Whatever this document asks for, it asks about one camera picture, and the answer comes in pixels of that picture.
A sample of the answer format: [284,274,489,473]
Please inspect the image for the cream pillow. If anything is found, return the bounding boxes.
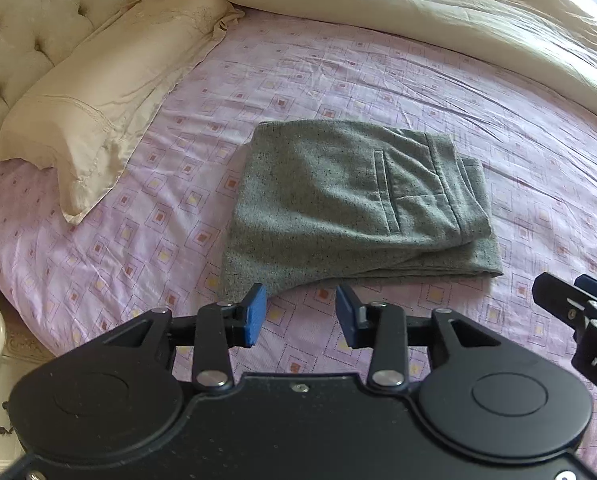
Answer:
[0,0,246,225]

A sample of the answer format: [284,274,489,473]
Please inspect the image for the purple patterned bed sheet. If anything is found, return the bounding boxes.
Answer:
[0,7,597,411]

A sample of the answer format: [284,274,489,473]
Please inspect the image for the cream tufted headboard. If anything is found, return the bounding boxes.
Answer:
[0,0,174,171]

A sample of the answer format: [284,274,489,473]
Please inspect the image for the speckled grey pants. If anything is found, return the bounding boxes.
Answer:
[218,119,503,301]

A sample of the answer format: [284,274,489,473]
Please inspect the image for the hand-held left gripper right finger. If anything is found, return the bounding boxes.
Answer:
[335,285,501,392]

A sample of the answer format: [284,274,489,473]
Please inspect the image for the cream duvet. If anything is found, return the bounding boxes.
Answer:
[156,0,597,128]

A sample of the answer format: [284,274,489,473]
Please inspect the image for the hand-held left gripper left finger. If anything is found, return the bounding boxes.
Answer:
[101,283,268,392]

